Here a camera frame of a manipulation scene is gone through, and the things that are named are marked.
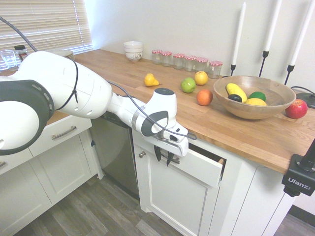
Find green apple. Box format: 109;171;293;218
181;77;197;94

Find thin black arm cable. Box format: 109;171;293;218
54;59;197;141

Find black Ulanzi camera clamp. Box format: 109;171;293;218
281;139;315;198

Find black round device base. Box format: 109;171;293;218
290;86;315;109

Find stainless steel dishwasher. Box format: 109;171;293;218
89;111;140;200

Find tall white candle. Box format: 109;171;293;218
289;4;315;67
264;0;283;53
232;1;247;66

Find green lime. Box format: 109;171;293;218
248;91;267;102

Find plain white bowl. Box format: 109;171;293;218
123;41;144;51

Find large wooden bowl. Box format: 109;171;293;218
213;75;297;120

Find grey braided cable hose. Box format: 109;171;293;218
0;15;38;53

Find yellow pear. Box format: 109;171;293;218
144;73;160;87

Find yellow banana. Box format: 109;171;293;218
225;83;248;103

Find silver bar drawer handle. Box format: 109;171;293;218
51;125;77;141

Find white window blind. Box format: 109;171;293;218
0;0;94;55

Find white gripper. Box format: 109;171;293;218
141;134;189;167

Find spice jar with black lid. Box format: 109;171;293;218
14;45;29;62

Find white drawer with wooden interior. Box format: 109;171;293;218
137;137;226;189

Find orange red peach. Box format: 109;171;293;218
196;89;214;107

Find white base cabinet with door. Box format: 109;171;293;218
132;127;296;236

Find red apple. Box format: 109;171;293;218
285;98;309;119

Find yellow lemon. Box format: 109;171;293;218
245;98;268;107

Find silver curved drawer handle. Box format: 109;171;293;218
161;155;181;164

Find white bowl with floral print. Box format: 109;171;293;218
124;48;144;62

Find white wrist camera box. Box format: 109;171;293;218
161;125;189;144

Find stack of white plates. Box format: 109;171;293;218
48;49;75;61

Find yellow apple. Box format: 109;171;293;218
194;70;209;86

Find clear drinking glass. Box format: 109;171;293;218
0;49;17;71

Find glass jar red checkered lid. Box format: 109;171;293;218
161;51;173;67
208;60;223;80
195;57;209;73
184;56;197;72
151;49;163;65
173;53;186;70

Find white cabinet with bar handles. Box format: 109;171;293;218
0;114;104;236

